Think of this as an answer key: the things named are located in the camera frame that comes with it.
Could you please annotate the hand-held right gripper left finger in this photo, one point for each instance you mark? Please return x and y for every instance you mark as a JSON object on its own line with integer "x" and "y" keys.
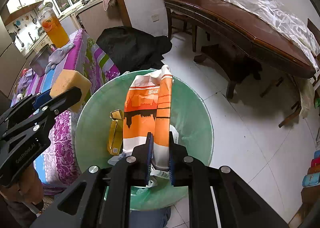
{"x": 150, "y": 148}

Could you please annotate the person's left hand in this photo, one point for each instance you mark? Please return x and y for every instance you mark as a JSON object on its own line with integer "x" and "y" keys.
{"x": 27, "y": 185}

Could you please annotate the green plastic bin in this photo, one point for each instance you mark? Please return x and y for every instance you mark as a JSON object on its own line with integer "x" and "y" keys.
{"x": 190, "y": 108}

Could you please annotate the light blue slipper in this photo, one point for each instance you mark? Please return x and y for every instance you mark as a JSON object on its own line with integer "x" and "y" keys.
{"x": 311, "y": 180}

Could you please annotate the black cloth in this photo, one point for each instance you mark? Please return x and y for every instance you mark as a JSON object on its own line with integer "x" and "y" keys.
{"x": 130, "y": 47}

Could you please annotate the person's left forearm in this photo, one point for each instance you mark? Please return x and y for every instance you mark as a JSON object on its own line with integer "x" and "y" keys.
{"x": 10, "y": 208}

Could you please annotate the metal pot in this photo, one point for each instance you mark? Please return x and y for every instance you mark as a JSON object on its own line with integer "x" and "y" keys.
{"x": 40, "y": 61}

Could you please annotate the yellow sponge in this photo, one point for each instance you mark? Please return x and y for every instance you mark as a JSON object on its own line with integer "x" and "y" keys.
{"x": 72, "y": 80}

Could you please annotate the purple packet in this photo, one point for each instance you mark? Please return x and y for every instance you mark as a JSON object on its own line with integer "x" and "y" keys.
{"x": 26, "y": 80}

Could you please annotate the yellow wrapper in bin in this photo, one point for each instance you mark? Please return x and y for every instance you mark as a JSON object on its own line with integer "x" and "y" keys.
{"x": 115, "y": 130}

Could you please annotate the beige hanging cloth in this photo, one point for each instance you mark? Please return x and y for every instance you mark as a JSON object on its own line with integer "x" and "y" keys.
{"x": 307, "y": 98}

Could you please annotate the white plastic sheet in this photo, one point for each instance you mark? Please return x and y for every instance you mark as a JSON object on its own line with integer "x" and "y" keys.
{"x": 270, "y": 5}

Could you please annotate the white wall socket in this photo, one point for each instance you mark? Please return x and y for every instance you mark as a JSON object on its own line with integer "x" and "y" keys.
{"x": 155, "y": 17}

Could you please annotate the beige refrigerator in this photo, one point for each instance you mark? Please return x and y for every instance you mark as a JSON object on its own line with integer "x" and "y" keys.
{"x": 10, "y": 62}

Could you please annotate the kitchen counter cabinet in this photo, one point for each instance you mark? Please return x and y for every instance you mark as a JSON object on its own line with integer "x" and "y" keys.
{"x": 87, "y": 20}

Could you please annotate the orange slipper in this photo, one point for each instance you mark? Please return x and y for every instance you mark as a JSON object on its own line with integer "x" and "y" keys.
{"x": 314, "y": 166}

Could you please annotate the dark wooden dining table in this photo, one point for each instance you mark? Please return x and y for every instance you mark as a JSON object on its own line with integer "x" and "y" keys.
{"x": 230, "y": 20}

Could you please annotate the orange juice jar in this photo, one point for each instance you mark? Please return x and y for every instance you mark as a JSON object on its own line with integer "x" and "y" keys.
{"x": 56, "y": 30}

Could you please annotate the white cloth glove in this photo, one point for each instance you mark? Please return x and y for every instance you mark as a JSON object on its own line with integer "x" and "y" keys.
{"x": 58, "y": 55}

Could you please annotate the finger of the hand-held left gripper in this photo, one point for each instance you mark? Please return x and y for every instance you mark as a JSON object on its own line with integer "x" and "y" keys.
{"x": 67, "y": 98}
{"x": 42, "y": 99}

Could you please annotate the white crumpled packet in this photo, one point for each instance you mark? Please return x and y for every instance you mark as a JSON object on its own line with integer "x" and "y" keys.
{"x": 174, "y": 134}

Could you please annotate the upper kitchen cabinet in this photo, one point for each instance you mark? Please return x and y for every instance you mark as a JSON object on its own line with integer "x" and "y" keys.
{"x": 22, "y": 1}

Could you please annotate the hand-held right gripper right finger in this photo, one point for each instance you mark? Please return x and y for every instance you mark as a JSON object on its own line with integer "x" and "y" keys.
{"x": 171, "y": 168}

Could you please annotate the orange white paper bag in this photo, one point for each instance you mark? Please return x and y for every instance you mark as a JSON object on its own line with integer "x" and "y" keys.
{"x": 147, "y": 108}

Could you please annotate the person's leg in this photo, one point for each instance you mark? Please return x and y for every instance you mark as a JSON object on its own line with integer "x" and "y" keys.
{"x": 150, "y": 218}

